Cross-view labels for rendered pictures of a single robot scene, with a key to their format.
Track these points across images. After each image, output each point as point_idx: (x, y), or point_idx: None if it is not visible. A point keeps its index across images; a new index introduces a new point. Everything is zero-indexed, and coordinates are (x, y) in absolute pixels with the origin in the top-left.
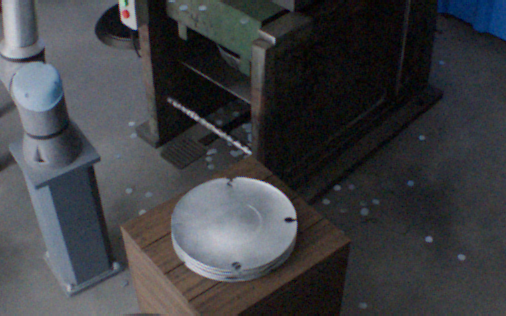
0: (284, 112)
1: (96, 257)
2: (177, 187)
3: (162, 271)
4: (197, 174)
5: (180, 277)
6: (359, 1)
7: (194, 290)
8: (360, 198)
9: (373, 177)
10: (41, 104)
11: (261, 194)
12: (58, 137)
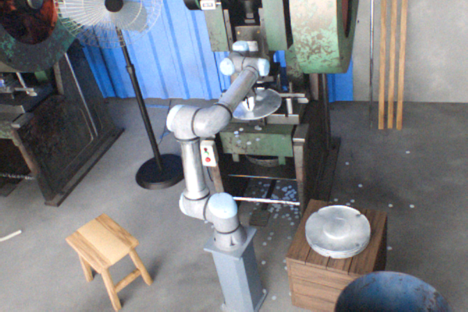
0: (308, 174)
1: (258, 289)
2: (258, 239)
3: (324, 265)
4: (261, 228)
5: (334, 264)
6: (315, 108)
7: (346, 266)
8: (344, 203)
9: (341, 191)
10: (232, 212)
11: (336, 211)
12: (239, 227)
